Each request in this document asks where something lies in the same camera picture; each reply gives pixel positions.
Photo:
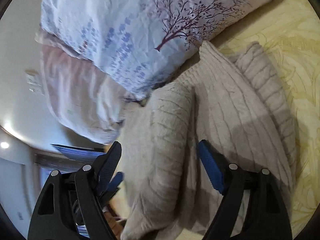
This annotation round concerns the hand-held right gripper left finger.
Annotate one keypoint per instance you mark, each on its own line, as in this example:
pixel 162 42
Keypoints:
pixel 111 160

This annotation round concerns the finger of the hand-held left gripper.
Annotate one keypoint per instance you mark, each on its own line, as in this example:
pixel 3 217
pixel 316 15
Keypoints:
pixel 117 180

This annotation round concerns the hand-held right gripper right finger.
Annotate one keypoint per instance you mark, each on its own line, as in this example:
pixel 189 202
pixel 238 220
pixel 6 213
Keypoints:
pixel 211 167

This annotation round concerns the floral pillow with pink side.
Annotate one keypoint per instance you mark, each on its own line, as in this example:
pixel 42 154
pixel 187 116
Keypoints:
pixel 77 95

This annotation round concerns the round ceiling light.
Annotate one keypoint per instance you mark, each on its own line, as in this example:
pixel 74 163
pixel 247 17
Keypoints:
pixel 4 145

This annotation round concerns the floral pillow with tree print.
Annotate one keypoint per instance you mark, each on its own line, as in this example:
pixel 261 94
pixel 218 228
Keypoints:
pixel 125 22

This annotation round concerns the yellow patterned bed sheet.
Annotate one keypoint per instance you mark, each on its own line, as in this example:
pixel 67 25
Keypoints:
pixel 295 55

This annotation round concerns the white wall switch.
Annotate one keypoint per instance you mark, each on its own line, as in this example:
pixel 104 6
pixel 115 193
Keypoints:
pixel 33 81

